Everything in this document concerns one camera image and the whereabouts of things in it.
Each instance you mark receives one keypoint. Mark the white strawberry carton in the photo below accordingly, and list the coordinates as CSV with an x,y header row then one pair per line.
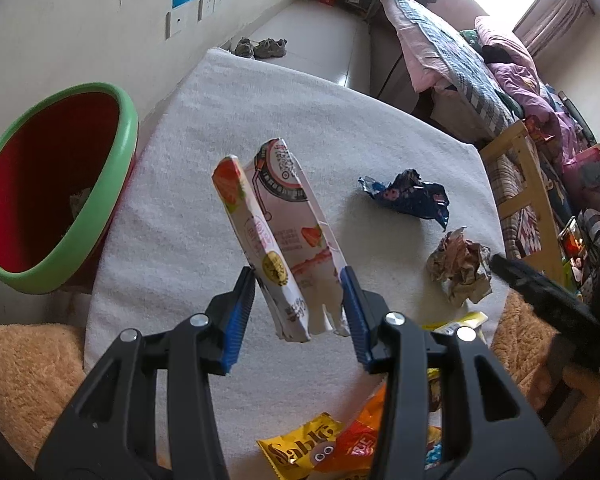
x,y
285,240

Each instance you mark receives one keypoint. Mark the green-rimmed red bin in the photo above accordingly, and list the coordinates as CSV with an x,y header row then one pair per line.
x,y
40,170

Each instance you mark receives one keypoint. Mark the purple quilt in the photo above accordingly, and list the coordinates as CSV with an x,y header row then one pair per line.
x,y
520,80

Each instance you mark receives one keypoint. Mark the white towel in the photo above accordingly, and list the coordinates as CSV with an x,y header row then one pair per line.
x,y
180,260

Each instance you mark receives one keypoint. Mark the wooden bed frame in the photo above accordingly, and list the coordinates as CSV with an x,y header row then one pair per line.
x,y
517,135

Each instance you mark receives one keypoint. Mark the light blue packet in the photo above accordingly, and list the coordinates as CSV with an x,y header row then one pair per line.
x,y
432,455

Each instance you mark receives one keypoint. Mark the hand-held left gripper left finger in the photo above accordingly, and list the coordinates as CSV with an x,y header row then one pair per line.
x,y
237,320

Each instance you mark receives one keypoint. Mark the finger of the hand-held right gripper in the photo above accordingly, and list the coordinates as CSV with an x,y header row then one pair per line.
x,y
545,300

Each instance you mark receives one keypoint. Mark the orange plush blanket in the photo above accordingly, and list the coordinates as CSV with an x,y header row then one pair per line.
x,y
25,375

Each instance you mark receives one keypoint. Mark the orange wrapper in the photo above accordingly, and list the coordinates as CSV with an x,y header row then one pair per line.
x,y
362,435

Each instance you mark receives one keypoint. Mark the dark blue wrapper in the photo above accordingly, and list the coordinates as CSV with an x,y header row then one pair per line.
x,y
410,197

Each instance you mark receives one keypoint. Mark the brown wrapper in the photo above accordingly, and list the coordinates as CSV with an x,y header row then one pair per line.
x,y
460,265

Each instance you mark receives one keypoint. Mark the yellow packet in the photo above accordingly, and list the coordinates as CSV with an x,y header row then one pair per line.
x,y
300,447

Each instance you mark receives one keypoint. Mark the pink bedsheet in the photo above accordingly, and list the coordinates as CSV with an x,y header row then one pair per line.
x,y
420,50

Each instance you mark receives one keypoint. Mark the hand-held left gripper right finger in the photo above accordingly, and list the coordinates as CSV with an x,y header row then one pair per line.
x,y
357,320

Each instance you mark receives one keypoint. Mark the pink curtain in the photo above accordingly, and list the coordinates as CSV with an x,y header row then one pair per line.
x,y
555,15

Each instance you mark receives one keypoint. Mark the pink cartoon bag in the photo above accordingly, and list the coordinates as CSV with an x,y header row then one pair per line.
x,y
587,175

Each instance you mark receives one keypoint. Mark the pink pillow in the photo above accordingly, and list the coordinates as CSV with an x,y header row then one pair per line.
x,y
500,40

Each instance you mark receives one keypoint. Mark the plaid quilt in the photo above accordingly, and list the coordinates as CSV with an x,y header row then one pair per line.
x,y
455,60

